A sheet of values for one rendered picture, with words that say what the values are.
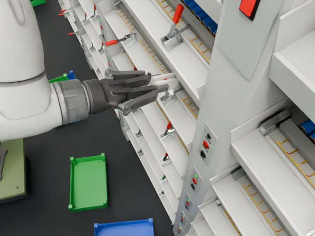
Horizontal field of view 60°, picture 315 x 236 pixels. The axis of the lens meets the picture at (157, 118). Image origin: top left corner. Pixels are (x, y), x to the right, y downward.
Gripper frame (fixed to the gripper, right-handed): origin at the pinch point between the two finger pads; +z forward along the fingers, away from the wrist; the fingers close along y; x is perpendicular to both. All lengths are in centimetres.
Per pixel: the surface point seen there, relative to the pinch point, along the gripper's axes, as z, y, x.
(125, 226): 2, 2, -104
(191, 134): 3.3, 12.1, -7.8
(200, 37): 2.2, 4.0, 15.6
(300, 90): -7.4, 30.3, 28.7
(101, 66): 16, -82, -67
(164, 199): 21, 2, -87
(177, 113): 3.5, 4.9, -7.7
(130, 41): 2.8, -25.6, -6.7
